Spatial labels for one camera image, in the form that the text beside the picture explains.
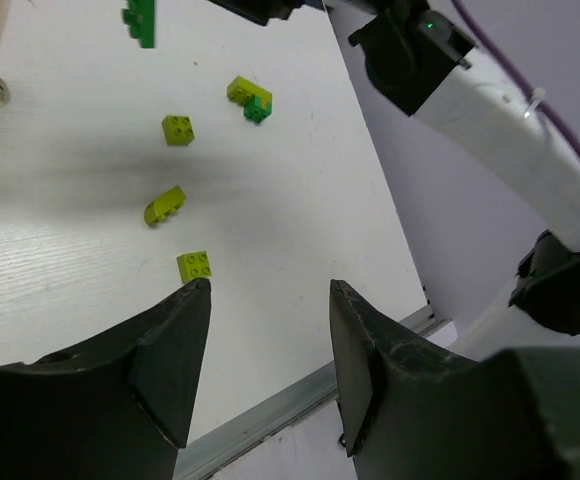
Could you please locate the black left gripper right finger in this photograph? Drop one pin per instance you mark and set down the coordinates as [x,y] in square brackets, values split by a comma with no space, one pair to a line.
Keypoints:
[413,410]

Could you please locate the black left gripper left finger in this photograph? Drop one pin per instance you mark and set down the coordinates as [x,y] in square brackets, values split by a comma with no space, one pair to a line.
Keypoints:
[116,406]

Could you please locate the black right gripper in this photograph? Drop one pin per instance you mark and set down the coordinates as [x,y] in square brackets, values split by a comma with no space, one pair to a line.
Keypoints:
[261,12]

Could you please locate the long lime lego brick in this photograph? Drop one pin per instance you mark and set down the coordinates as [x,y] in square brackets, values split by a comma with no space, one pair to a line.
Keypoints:
[242,90]

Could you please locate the green lego with orange numeral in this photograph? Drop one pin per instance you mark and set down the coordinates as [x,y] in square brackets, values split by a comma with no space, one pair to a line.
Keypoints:
[257,109]

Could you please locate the green lego plate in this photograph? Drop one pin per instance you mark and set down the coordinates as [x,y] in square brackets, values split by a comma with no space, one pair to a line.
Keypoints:
[139,18]

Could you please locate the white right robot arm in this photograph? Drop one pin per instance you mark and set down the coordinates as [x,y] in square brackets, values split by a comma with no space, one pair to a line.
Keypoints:
[456,80]

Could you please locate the lime square lego brick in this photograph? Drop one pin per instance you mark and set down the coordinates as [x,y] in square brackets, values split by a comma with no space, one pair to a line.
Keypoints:
[193,265]

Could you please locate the lime curved lego brick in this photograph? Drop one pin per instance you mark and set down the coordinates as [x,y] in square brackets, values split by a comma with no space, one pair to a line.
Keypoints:
[164,205]

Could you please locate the aluminium table edge rail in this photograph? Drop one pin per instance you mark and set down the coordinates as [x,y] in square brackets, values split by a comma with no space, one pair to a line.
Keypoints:
[257,378]

